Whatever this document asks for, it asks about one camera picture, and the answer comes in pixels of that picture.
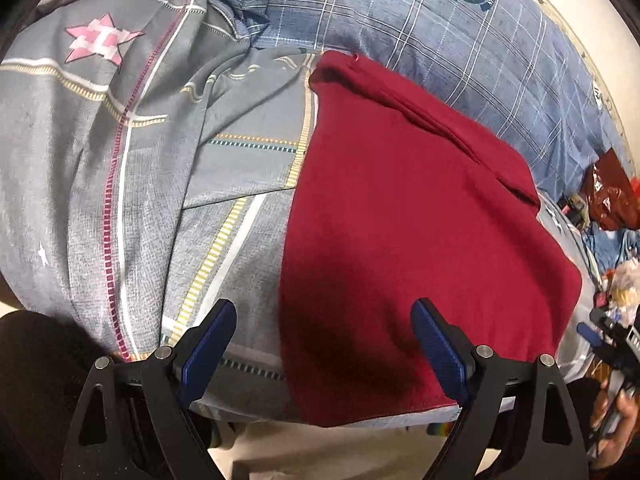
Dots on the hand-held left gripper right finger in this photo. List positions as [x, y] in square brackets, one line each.
[441, 350]

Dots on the dark red garment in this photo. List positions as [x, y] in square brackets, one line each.
[410, 240]

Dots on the white plastic bag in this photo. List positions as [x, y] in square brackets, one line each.
[627, 280]

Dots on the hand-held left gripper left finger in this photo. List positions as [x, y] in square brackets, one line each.
[209, 342]

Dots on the red plastic bag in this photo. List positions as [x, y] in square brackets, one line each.
[611, 192]

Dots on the person's right hand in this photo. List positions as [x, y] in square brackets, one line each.
[617, 417]

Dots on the grey star print quilt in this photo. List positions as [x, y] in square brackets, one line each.
[125, 170]

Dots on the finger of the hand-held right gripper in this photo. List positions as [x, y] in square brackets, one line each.
[589, 336]

